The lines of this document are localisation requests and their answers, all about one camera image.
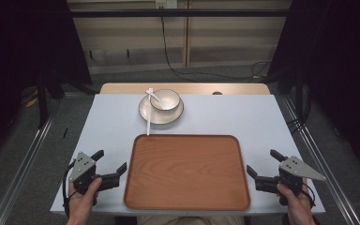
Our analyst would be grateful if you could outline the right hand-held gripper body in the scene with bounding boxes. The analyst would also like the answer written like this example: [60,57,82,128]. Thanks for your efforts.
[255,155,327,207]

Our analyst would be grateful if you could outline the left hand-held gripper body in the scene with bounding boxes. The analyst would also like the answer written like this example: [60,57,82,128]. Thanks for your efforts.
[68,151,121,206]

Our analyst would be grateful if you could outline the brown wooden tray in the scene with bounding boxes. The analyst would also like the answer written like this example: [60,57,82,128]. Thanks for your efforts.
[123,133,252,212]

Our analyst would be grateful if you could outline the white plate with dark rim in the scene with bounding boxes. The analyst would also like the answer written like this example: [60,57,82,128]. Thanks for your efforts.
[138,90,185,126]

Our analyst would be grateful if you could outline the white ceramic spoon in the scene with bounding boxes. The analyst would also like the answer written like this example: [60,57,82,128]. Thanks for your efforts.
[145,89,164,105]

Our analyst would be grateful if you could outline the white bowl with dark rim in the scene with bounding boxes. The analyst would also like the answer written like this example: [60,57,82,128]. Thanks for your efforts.
[149,88,182,113]

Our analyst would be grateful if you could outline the person's left hand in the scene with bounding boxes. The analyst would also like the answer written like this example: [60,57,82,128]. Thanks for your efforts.
[66,176,103,225]

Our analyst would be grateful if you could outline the person's right hand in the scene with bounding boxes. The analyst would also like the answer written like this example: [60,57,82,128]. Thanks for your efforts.
[276,178,317,225]

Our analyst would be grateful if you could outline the pale blue table sheet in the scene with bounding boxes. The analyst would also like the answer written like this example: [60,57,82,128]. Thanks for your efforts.
[50,93,326,217]

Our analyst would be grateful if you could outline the light wooden table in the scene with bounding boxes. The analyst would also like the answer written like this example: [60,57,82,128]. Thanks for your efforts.
[98,82,272,96]

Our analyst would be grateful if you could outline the black metal stand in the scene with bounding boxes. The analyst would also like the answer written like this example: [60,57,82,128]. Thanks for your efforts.
[37,69,50,129]

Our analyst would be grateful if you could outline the person's beige trousers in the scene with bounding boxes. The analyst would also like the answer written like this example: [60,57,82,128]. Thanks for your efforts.
[136,215,246,225]

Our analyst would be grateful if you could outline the black curtain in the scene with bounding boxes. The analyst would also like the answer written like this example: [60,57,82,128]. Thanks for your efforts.
[0,0,93,165]
[266,0,360,180]

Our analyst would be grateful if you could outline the black horizontal metal bar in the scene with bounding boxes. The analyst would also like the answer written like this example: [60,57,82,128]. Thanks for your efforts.
[69,8,293,19]

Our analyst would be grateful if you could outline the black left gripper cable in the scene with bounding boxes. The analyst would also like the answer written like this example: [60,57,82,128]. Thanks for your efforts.
[61,159,77,218]

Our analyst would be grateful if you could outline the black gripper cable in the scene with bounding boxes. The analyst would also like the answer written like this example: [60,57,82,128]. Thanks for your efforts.
[299,182,317,209]
[61,159,77,218]

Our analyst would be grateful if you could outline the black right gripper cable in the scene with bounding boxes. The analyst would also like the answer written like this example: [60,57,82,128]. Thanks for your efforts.
[299,182,317,209]

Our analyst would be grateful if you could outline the aluminium floor rail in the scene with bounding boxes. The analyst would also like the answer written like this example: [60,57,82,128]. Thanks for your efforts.
[280,94,360,225]
[0,93,66,225]

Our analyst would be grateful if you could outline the long black wall cable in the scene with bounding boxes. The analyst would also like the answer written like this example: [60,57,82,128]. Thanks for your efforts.
[159,6,274,81]

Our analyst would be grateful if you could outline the wooden wall post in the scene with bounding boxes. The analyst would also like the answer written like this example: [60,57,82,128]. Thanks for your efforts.
[182,0,191,68]

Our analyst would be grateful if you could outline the white wall socket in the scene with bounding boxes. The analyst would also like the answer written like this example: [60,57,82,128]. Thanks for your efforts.
[155,0,178,9]

